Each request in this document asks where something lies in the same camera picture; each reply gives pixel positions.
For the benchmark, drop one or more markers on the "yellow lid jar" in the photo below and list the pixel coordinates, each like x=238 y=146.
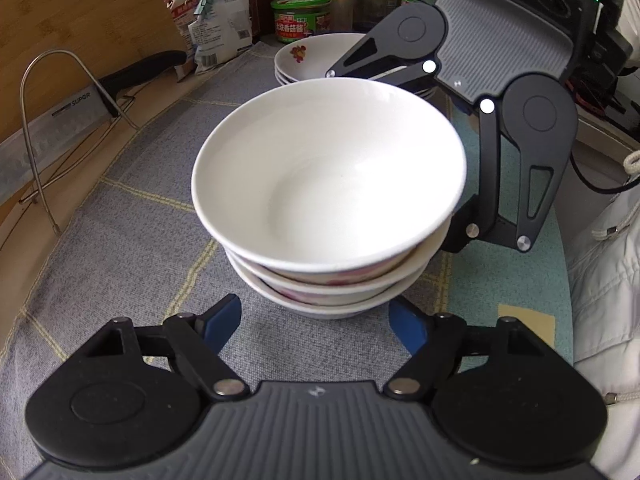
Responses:
x=340 y=10

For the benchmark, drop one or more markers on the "green lid sauce jar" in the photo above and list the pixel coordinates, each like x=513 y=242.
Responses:
x=300 y=25

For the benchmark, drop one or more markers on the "grey plaid cloth mat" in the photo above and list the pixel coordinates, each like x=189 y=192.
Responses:
x=125 y=260

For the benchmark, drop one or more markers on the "white bag with red print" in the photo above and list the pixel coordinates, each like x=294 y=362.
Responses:
x=182 y=5

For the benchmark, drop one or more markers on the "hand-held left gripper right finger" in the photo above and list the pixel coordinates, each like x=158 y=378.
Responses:
x=407 y=327

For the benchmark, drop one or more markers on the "person's white jacket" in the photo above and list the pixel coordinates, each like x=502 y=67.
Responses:
x=605 y=310

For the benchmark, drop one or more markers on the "teal binder clip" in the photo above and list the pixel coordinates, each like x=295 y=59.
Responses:
x=204 y=5

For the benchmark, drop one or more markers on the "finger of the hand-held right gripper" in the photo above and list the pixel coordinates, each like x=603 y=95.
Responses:
x=415 y=76
x=460 y=240

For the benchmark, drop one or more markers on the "stained white fruit print plate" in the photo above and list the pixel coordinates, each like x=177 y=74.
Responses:
x=320 y=57

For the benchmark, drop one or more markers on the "white ceramic bowl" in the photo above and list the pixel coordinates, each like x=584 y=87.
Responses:
x=325 y=175
x=280 y=282
x=320 y=312

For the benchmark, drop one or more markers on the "dark appliance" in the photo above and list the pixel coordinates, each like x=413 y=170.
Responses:
x=610 y=105

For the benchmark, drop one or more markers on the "white plastic bag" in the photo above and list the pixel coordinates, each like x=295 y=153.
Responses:
x=225 y=25

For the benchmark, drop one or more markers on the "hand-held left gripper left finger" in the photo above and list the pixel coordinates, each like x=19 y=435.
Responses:
x=220 y=322

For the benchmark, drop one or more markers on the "bamboo cutting board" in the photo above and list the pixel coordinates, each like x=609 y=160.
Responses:
x=75 y=10

